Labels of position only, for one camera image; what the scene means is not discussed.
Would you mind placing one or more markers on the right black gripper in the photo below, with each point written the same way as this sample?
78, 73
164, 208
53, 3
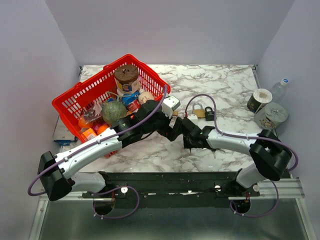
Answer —
187, 145

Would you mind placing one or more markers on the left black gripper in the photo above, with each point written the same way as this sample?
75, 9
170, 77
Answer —
170, 133

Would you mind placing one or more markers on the large brass padlock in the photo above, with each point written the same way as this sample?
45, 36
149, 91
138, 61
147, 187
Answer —
198, 110

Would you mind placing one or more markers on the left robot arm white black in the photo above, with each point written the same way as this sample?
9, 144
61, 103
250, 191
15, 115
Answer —
95, 152

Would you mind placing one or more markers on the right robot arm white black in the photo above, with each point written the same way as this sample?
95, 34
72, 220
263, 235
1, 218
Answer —
270, 157

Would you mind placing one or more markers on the black-headed key bunch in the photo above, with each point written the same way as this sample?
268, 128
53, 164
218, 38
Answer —
214, 150

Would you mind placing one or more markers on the black padlock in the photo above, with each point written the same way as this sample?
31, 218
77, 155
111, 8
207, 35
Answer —
209, 114

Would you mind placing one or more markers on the green netted melon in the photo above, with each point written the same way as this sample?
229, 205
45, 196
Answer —
112, 111

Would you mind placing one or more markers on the brown-lid ice cream cup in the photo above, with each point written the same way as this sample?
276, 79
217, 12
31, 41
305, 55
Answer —
127, 78

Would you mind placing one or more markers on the orange snack box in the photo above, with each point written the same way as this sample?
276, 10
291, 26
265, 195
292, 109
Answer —
87, 133

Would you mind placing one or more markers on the grey-wrapped toilet paper roll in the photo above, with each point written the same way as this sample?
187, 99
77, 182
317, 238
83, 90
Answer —
271, 116

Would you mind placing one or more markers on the orange fruit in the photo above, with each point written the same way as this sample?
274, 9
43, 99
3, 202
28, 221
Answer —
82, 123

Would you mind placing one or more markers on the clear plastic water bottle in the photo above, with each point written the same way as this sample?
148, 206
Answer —
279, 90

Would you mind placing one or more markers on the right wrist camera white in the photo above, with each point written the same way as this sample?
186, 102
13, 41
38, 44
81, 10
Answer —
193, 118

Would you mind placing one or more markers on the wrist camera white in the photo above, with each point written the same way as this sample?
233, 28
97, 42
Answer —
169, 105
193, 118

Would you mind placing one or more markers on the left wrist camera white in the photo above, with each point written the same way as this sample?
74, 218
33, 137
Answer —
169, 105

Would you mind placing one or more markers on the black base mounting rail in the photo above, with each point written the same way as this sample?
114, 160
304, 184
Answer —
124, 190

